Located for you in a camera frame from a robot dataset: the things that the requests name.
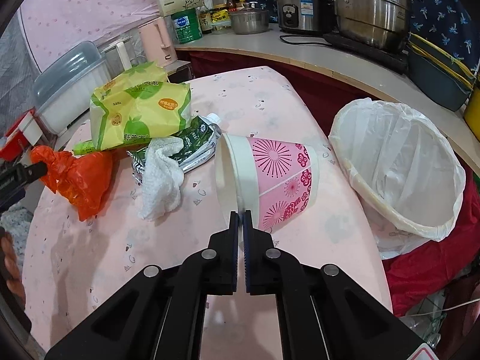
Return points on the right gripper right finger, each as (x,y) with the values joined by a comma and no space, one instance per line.
(322,312)

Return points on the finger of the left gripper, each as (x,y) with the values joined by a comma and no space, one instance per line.
(15,180)

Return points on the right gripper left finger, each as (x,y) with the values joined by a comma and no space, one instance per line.
(158,313)

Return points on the orange plastic bag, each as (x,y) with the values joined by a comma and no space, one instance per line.
(83,181)

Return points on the green wasabi box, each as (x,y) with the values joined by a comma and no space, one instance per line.
(83,148)

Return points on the white paper towel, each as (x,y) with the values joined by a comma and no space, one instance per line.
(162,178)

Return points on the pink paper cup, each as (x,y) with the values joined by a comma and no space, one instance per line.
(274,180)

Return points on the yellow green snack bag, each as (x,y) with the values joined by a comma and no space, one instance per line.
(136,106)

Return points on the green foil pouch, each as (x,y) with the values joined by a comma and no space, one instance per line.
(179,153)

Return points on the trash bin with white liner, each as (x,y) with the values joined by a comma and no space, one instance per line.
(405,172)

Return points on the pink patterned tablecloth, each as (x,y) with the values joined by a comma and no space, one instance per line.
(71,267)

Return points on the red cloth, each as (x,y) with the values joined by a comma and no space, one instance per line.
(413,276)

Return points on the white dish box grey lid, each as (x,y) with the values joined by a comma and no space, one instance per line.
(63,91)

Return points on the white glass electric kettle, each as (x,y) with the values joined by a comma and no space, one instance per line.
(121,55)

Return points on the pink electric kettle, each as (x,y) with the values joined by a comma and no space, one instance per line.
(157,43)

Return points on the green tin can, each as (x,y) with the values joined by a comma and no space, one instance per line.
(186,25)

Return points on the yellow pot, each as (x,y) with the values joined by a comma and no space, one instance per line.
(472,112)

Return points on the yellow label jar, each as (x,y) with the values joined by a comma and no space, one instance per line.
(220,18)

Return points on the stacked teal yellow basins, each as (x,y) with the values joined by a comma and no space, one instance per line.
(440,76)

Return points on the black induction cooktop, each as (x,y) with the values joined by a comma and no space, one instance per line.
(396,62)

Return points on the dark sauce bottle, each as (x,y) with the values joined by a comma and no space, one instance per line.
(231,5)

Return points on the small steel pot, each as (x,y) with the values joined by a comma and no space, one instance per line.
(249,21)

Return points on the large steel steamer pot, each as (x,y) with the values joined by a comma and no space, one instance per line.
(383,24)

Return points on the silver rice cooker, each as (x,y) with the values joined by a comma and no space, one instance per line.
(306,16)

